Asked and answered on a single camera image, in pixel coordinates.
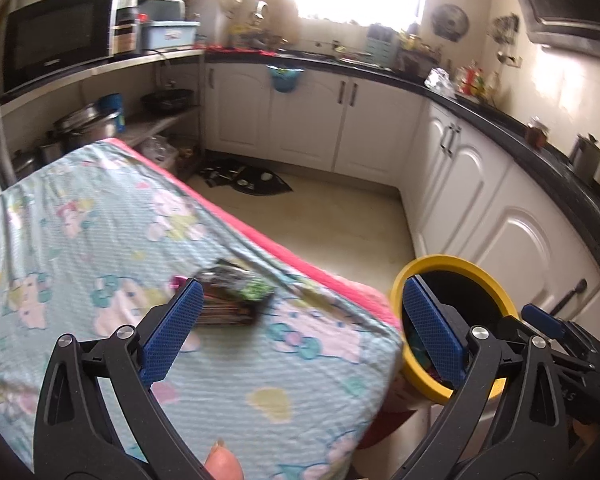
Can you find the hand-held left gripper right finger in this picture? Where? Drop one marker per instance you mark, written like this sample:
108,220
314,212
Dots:
432,330

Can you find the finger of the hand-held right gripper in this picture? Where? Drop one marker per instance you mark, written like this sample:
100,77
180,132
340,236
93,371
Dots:
542,317

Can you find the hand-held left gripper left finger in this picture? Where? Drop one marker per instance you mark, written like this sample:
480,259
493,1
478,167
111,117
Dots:
172,330

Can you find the dark snack wrapper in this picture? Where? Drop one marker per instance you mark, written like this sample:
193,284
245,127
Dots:
230,305

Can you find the yellow trash bin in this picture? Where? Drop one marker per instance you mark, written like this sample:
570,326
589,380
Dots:
455,261

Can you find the person's right hand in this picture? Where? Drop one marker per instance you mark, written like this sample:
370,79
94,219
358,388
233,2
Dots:
586,432

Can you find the person's left hand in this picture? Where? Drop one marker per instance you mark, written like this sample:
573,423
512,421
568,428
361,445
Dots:
225,465

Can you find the cartoon printed bed sheet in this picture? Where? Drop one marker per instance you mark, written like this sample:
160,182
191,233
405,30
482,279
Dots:
105,220

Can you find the white kitchen cabinets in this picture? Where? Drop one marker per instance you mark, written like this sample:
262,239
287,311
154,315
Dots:
480,185

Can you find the steel kettle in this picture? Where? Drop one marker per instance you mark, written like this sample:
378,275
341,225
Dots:
586,157

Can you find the brown glass jar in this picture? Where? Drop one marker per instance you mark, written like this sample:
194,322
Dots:
537,134

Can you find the black kitchen countertop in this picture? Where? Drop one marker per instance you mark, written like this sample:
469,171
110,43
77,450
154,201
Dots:
480,107

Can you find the large steel pot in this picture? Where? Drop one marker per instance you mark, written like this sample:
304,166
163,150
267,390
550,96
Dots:
87,127

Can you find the black wok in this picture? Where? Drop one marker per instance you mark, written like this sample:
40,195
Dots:
166,101

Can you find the blue plastic container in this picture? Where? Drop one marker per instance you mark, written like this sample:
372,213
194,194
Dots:
112,105

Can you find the crumpled silver foil bag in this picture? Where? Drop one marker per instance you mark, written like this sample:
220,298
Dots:
439,82

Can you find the white kitchen shelf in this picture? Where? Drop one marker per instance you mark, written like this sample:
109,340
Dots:
130,62

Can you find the blue hanging bag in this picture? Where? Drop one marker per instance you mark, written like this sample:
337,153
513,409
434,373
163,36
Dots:
285,80

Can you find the hanging kitchen utensils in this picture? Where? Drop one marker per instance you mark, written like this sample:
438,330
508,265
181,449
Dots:
504,27

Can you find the teal cutlery holder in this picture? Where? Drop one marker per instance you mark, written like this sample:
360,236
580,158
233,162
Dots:
382,41

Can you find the blue plastic basket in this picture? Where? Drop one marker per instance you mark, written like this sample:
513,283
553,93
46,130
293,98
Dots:
170,36

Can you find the black microwave oven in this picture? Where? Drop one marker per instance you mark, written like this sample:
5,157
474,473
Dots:
55,35

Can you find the black range hood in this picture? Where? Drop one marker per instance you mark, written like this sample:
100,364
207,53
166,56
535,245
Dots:
565,0

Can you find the wall power outlet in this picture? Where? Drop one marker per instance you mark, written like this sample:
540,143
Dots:
510,59

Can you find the round wall strainer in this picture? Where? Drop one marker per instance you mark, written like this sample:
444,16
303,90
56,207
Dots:
450,22

